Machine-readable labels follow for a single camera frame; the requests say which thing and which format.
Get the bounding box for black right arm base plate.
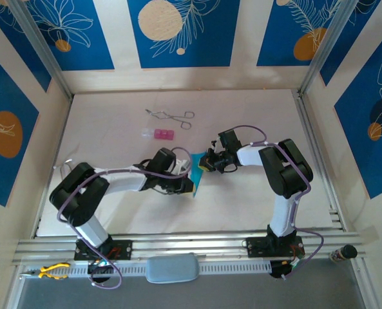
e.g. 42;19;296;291
247;237;305;258

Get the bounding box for pink and clear pill box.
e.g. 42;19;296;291
141;127;176;142

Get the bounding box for grey zipped pouch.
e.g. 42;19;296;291
145;253;200;284

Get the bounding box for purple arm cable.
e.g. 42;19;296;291
57;147;193;289
235;124;325;281

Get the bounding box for small bottle with black cap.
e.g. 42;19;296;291
329;244;358;263

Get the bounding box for slotted grey cable tray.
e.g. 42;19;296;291
19;260;272;280

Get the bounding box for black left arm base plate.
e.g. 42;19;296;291
73;239;133;261

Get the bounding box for yellow handled pliers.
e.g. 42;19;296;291
20;262;72;280

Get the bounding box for aluminium rail frame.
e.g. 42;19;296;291
12;229;367;267

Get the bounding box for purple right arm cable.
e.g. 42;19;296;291
235;124;325;281

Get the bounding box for blue paper sheet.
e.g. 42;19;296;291
189;151;207;199

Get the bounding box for black left wiring connector block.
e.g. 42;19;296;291
87;259;116;284

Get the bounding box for black wiring connector block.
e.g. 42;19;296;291
87;259;116;284
269;257;307;280

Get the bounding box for blue stethoscope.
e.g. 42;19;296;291
53;158;74;173

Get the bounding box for aluminium table side rail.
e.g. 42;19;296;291
292;89;346;231

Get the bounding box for black right wiring connector block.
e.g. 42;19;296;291
269;257;307;280

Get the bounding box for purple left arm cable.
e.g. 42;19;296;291
57;147;193;289

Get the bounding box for aluminium frame post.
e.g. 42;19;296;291
8;0;74;99
299;0;365;97

